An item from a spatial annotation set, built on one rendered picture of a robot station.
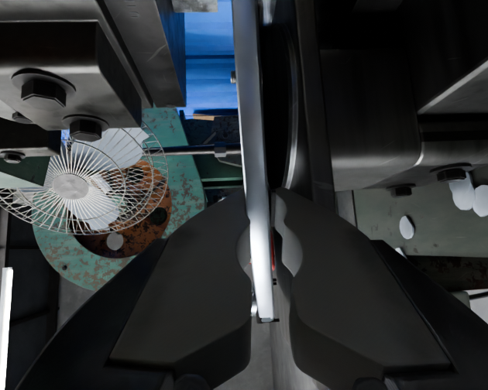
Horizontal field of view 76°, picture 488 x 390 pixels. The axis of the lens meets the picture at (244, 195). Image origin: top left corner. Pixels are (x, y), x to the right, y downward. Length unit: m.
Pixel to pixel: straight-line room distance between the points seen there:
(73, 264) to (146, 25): 1.52
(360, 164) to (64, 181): 0.97
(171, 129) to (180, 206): 0.39
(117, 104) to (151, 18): 0.07
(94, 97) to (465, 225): 0.29
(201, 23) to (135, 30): 1.90
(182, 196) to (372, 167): 1.40
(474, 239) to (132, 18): 0.28
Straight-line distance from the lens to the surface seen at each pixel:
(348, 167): 0.20
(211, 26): 2.14
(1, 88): 0.26
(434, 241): 0.32
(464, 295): 0.54
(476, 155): 0.24
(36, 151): 0.37
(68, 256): 1.71
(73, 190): 1.11
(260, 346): 7.13
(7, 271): 4.06
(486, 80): 0.20
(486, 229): 0.27
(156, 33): 0.25
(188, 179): 1.58
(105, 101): 0.26
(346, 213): 0.49
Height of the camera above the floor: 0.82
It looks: 4 degrees down
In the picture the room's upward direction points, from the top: 93 degrees counter-clockwise
